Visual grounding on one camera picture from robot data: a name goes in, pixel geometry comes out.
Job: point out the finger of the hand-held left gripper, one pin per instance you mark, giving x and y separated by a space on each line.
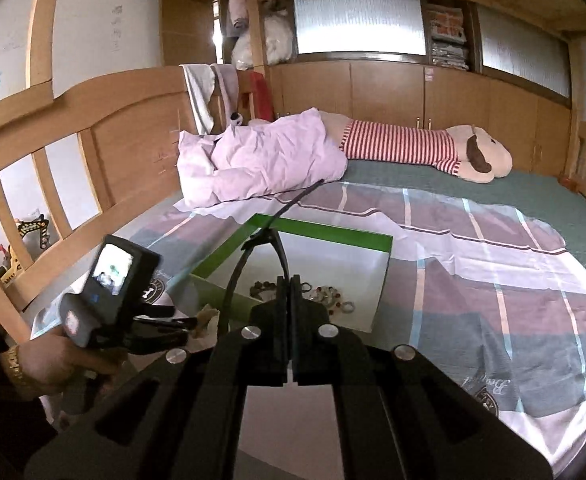
168 323
165 342

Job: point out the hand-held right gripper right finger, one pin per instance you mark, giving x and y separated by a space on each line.
298 321

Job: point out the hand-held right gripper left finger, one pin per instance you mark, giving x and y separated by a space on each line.
284 321

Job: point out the green cardboard box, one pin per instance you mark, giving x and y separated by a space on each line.
213 286

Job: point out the person's left hand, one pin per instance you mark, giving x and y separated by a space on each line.
63 365

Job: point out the colourful toy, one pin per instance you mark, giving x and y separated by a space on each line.
30 235

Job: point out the gold wrist watch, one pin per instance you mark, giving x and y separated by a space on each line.
15 367

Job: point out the pink pillow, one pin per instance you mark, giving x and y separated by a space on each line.
263 160

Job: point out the wooden bed headboard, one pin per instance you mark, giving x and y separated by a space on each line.
123 125

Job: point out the plaid bed sheet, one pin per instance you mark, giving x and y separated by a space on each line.
473 285

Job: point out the long striped plush toy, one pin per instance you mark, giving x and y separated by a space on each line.
398 145

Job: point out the small white plush toy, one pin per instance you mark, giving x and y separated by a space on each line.
236 119

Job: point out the hanging white cloth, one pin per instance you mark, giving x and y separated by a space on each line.
198 95

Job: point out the red cloth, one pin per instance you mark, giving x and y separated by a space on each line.
261 95

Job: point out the green bed mat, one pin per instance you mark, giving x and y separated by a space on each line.
523 191

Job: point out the white stuffed bags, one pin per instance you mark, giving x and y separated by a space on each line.
273 40

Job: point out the frosted glass window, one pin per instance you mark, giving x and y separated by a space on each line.
358 22
523 50

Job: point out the stack of newspapers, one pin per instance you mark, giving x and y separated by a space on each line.
448 35

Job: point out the wooden wall cabinet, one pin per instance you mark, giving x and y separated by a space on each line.
388 95

